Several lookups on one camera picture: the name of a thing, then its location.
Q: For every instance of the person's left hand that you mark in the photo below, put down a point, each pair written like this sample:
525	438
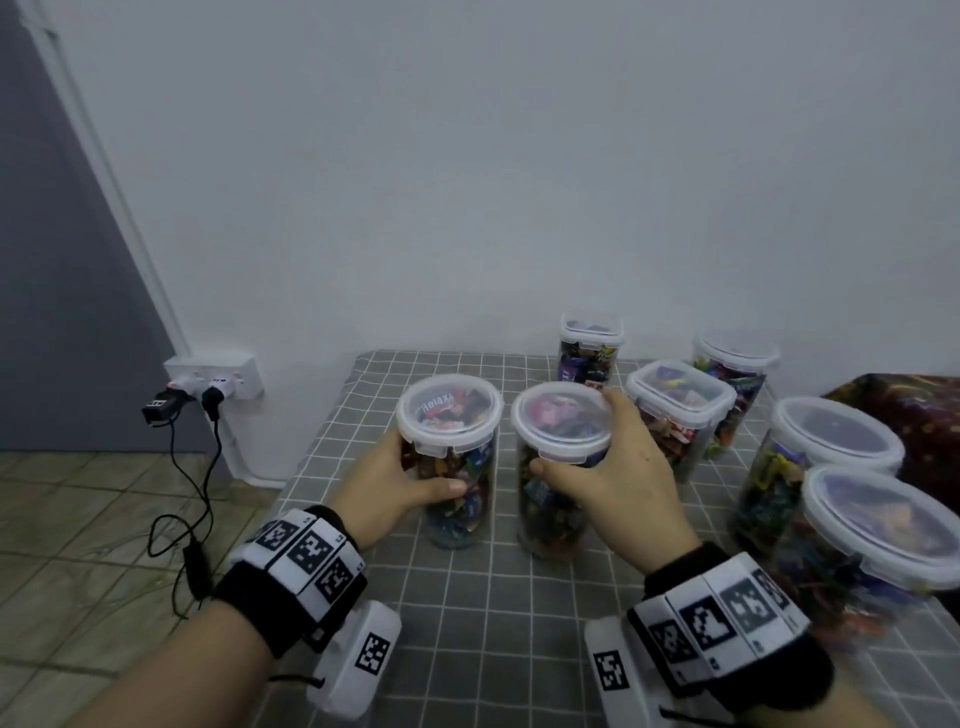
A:
383	495

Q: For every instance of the person's right hand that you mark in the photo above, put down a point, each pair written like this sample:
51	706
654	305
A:
630	495

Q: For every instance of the small transparent plastic jar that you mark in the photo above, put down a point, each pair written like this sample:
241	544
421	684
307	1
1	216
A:
675	443
588	365
458	503

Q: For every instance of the tall transparent plastic jar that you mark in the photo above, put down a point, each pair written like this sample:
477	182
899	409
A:
548	525

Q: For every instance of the person's left forearm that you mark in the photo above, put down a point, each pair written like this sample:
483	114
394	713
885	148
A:
180	675

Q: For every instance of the person's right forearm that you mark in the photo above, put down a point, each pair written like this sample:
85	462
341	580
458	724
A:
840	708

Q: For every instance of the black marker-tagged left wristband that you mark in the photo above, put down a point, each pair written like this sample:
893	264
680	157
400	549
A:
293	578

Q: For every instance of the black marker-tagged wristband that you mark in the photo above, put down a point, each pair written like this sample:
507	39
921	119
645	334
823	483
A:
293	578
728	623

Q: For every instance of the black marker-tagged right wristband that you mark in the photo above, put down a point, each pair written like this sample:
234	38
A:
728	623

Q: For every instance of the black power plug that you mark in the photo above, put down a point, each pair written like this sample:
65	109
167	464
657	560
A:
162	407

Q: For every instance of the grey door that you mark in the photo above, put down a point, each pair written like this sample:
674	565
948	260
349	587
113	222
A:
68	255

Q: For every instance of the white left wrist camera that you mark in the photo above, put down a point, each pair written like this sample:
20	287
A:
360	660

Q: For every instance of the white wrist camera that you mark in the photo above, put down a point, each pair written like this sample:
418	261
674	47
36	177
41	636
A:
360	660
615	675

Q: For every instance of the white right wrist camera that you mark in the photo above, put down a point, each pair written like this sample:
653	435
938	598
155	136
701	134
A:
615	675

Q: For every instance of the white wall socket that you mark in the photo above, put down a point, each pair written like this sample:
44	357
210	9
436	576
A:
213	372

